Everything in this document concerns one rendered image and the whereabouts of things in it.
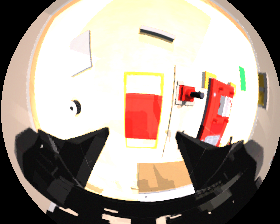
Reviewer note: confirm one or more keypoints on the yellow rectangular outline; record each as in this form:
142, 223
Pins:
125, 86

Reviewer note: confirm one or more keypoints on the red rectangular box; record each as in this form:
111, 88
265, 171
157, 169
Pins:
142, 115

